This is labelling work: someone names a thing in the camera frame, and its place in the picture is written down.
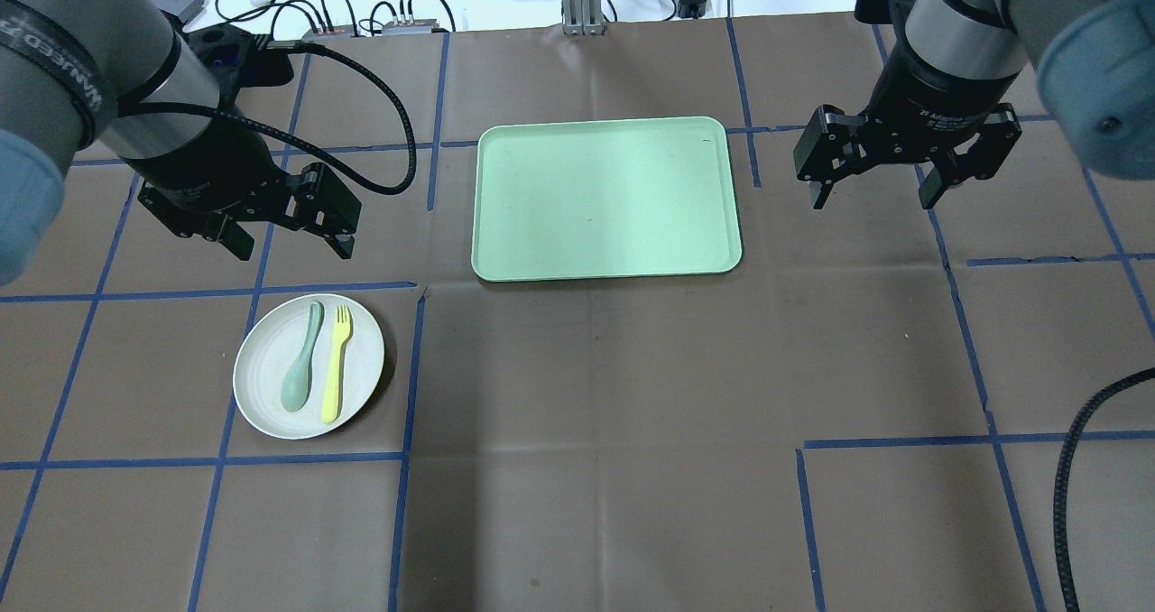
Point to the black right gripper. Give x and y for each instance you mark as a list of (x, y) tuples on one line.
[(938, 97)]

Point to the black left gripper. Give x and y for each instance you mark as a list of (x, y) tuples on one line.
[(206, 177)]

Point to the white round plate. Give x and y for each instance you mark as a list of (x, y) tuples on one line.
[(269, 349)]

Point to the yellow fork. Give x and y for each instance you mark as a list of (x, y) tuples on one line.
[(341, 333)]

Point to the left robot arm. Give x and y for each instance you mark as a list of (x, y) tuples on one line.
[(121, 73)]

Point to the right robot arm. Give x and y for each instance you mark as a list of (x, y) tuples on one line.
[(1092, 61)]

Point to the green spoon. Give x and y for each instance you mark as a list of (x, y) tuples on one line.
[(297, 382)]

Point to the light green tray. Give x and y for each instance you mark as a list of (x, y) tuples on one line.
[(604, 199)]

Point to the brown paper table cover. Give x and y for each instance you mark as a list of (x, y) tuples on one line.
[(865, 414)]

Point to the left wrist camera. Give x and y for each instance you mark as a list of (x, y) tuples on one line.
[(241, 59)]

